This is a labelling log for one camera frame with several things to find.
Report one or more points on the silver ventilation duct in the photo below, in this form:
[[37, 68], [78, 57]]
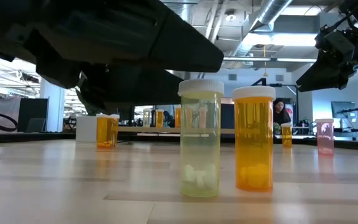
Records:
[[182, 9], [266, 12]]

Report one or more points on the small yellow-green medicine bottle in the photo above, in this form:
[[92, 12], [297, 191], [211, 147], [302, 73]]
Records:
[[200, 149], [147, 119]]

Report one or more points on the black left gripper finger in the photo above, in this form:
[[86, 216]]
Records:
[[166, 46], [129, 90]]

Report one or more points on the white plant pot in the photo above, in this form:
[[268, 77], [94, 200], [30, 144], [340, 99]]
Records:
[[85, 129]]

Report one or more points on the black monitor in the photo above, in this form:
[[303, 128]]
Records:
[[343, 109]]

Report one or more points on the small pink medicine bottle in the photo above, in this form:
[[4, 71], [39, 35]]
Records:
[[325, 137]]

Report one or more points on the wooden shelf black metal frame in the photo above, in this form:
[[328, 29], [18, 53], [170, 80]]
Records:
[[154, 130]]

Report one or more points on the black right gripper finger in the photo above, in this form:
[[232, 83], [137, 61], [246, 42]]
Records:
[[325, 77]]

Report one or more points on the black partition panel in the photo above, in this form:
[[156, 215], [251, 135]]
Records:
[[32, 115], [228, 116]]

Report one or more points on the screen with colourful picture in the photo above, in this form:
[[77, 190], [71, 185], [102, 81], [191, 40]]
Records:
[[291, 112]]

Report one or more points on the small green desk plant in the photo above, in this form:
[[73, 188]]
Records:
[[277, 128]]

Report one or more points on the pale pink hanging cloth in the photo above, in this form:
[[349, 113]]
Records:
[[0, 107]]

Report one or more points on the large orange medicine bottle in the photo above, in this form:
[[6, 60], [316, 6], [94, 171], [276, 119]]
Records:
[[106, 132], [178, 119]]

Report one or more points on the person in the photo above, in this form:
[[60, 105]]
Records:
[[281, 113]]

